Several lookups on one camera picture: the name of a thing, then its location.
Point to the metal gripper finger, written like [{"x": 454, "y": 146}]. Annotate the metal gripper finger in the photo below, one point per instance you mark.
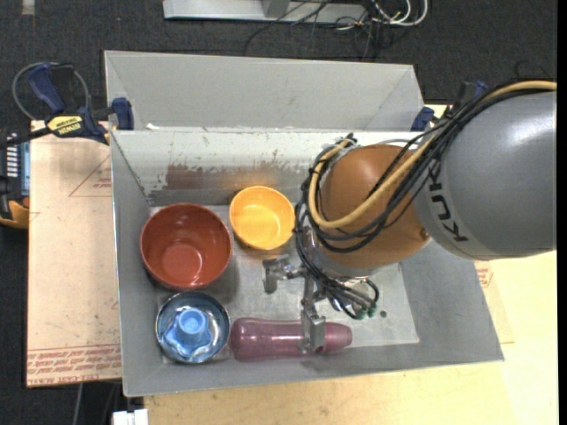
[
  {"x": 275, "y": 269},
  {"x": 315, "y": 331}
]

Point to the mauve long rounded cylinder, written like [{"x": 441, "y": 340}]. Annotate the mauve long rounded cylinder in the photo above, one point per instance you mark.
[{"x": 266, "y": 339}]

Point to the orange bowl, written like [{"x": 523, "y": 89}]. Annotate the orange bowl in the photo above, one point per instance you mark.
[{"x": 261, "y": 219}]

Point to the red-brown bowl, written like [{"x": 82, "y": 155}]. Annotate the red-brown bowl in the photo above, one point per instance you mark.
[{"x": 186, "y": 250}]

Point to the light blue plastic cup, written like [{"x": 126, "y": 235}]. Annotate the light blue plastic cup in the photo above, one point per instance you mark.
[{"x": 191, "y": 323}]

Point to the shiny metal bowl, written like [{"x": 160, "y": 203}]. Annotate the shiny metal bowl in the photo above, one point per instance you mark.
[{"x": 166, "y": 339}]

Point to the grey metal bin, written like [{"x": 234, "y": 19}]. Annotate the grey metal bin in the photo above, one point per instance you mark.
[{"x": 266, "y": 95}]

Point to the brown cardboard board, red print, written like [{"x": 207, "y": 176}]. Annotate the brown cardboard board, red print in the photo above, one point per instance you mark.
[{"x": 71, "y": 259}]

